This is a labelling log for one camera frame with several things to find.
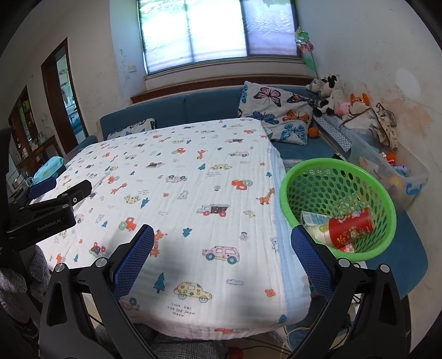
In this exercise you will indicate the orange fox plush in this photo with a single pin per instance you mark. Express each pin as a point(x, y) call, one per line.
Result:
point(359, 102)

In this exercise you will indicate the blue sofa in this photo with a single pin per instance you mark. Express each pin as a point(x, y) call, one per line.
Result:
point(214, 103)

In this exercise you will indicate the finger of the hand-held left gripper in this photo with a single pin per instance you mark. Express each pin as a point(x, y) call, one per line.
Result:
point(41, 190)
point(76, 195)

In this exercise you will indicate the colourful pinwheel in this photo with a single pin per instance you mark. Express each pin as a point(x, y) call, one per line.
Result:
point(305, 46)

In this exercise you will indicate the wooden display cabinet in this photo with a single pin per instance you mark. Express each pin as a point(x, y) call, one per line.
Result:
point(22, 127)

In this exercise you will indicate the blue white dotted cloth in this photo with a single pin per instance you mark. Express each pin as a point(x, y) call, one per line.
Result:
point(335, 133)

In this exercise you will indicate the small patterned cushion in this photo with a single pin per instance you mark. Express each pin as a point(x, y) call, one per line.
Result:
point(133, 128)

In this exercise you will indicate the beige patterned cloth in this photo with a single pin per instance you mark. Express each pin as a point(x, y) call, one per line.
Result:
point(386, 127)

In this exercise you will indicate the white vehicle-print blanket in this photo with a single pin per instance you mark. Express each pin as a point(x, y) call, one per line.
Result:
point(190, 172)

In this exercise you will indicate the black white cow plush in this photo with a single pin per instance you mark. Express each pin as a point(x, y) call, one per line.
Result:
point(331, 96)

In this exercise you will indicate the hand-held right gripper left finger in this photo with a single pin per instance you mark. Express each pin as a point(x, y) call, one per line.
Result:
point(134, 255)

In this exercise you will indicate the blue wet wipes pack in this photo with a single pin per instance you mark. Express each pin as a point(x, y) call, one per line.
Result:
point(50, 169)

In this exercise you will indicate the window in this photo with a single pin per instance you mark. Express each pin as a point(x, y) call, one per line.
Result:
point(214, 31)

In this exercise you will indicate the butterfly print pillow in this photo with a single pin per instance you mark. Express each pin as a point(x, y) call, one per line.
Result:
point(276, 114)

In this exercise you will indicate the brown wooden door frame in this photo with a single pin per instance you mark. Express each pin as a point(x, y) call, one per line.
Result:
point(48, 96)

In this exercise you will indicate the small orange ball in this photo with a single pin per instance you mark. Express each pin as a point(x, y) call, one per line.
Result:
point(313, 133)

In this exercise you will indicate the grey plaid trousers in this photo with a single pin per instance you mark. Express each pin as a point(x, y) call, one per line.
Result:
point(179, 345)

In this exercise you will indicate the grey plush toy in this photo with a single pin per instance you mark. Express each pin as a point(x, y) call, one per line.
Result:
point(314, 86)

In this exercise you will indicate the clear plastic toy box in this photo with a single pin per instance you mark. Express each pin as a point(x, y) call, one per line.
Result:
point(414, 190)

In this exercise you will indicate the green plastic mesh basket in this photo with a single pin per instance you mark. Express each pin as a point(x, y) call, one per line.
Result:
point(331, 162)

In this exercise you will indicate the person's left forearm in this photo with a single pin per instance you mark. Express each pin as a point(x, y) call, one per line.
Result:
point(38, 269)

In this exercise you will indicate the pink plush toy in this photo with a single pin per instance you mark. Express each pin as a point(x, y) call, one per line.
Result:
point(342, 108)

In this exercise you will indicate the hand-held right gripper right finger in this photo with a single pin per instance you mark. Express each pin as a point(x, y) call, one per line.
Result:
point(310, 259)

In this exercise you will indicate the red plastic object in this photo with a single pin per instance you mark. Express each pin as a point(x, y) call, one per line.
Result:
point(235, 354)

